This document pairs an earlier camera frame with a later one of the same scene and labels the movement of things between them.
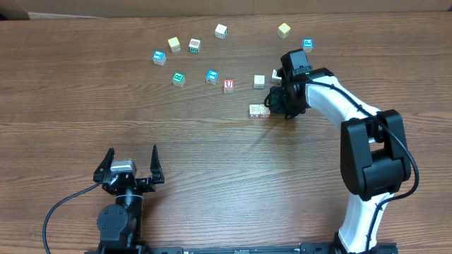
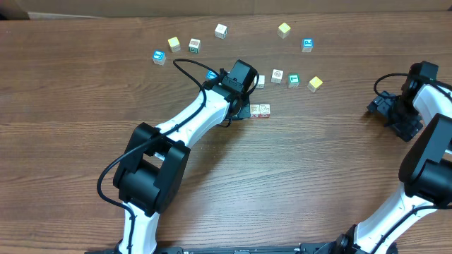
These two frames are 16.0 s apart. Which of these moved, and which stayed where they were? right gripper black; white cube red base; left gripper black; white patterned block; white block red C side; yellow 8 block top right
Moved: left gripper black; right gripper black
Stayed: yellow 8 block top right; white cube red base; white patterned block; white block red C side
